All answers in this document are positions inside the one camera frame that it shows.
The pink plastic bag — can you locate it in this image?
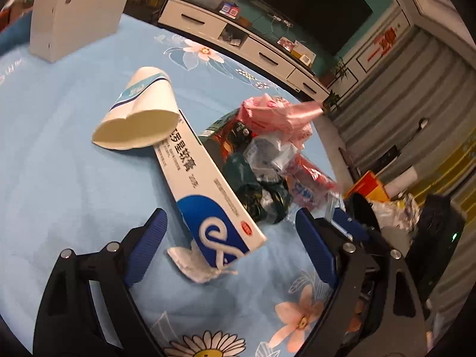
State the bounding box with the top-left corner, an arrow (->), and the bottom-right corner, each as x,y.
238,95 -> 325,150

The orange yellow shopping bag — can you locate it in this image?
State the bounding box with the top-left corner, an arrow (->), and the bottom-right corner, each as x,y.
343,170 -> 390,202

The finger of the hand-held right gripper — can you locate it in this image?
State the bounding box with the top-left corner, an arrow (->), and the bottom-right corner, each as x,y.
332,192 -> 383,247

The white paper cup blue stripe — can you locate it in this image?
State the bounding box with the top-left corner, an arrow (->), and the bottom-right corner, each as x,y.
92,66 -> 180,151

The white tv cabinet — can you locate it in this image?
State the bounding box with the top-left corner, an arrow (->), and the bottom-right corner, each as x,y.
158,0 -> 331,100

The crumpled white tissue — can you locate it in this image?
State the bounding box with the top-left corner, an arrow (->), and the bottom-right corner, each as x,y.
167,243 -> 239,284

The yellow curtain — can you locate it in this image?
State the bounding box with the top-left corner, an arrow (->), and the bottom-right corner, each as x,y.
419,130 -> 476,202

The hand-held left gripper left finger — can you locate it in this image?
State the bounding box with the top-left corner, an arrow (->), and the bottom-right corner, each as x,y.
33,207 -> 169,357

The red snack packet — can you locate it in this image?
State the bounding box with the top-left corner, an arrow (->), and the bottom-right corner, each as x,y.
284,156 -> 345,209

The black television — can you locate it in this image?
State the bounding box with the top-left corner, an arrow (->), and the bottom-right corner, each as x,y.
208,0 -> 374,57

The white paper roll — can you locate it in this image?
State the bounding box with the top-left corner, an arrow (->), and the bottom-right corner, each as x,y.
387,165 -> 419,195

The white cardboard box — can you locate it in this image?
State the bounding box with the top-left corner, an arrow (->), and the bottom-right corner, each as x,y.
30,0 -> 134,63

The potted plant brown pot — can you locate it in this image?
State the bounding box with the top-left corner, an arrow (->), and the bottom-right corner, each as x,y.
326,57 -> 351,87

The small potted plant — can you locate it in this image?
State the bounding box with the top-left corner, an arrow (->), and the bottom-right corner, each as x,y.
322,89 -> 343,116

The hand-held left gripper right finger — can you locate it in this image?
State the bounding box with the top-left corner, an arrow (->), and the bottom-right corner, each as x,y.
295,207 -> 429,357

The clear plastic wrapper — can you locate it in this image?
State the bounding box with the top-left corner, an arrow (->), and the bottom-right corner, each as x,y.
243,136 -> 299,174

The red wall decoration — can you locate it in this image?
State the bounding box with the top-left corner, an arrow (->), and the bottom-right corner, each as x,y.
366,26 -> 401,62

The green snack bag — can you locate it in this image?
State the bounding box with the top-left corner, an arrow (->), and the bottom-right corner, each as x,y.
198,108 -> 293,224

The desk calendar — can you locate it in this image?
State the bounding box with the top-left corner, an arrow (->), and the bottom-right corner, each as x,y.
291,41 -> 317,65

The white plastic bag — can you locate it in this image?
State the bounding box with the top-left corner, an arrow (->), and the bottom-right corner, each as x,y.
370,191 -> 423,232

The blue white medicine box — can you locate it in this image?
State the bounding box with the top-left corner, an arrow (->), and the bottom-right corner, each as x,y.
153,109 -> 267,268

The grey curtain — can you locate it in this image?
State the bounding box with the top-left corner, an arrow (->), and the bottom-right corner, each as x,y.
330,26 -> 476,194

